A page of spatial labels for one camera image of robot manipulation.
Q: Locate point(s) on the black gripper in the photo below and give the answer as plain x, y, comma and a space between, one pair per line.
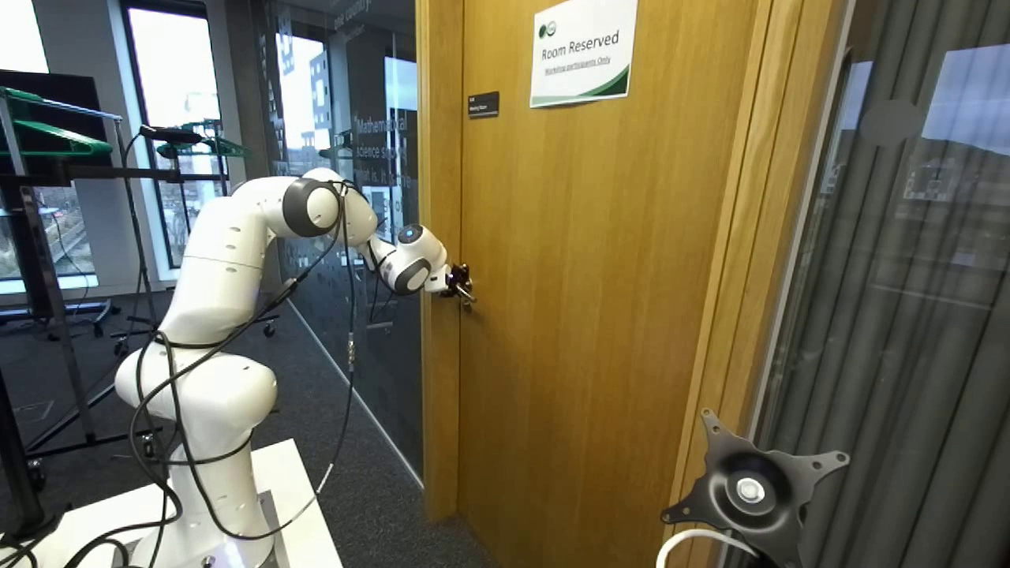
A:
445, 281

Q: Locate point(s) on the white robot base platform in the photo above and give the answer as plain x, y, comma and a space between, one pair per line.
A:
303, 524

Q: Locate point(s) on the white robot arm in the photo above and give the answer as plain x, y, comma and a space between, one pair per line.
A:
223, 272

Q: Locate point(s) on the small black door plate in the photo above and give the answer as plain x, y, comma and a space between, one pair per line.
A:
483, 104

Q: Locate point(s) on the white green room reserved sign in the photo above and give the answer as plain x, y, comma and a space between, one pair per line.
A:
586, 52

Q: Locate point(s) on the black metal rack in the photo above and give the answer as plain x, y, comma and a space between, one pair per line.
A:
35, 263

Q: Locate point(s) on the green tray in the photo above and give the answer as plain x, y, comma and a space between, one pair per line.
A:
53, 137

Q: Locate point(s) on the striped glass partition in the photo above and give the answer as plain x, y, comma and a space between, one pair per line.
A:
903, 318

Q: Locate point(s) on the glass partition with white rail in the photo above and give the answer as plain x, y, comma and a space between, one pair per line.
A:
368, 348

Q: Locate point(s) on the oak wooden door frame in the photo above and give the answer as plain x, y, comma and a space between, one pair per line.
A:
440, 399

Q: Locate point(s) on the black monitor mount bracket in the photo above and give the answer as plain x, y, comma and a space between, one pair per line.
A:
753, 489

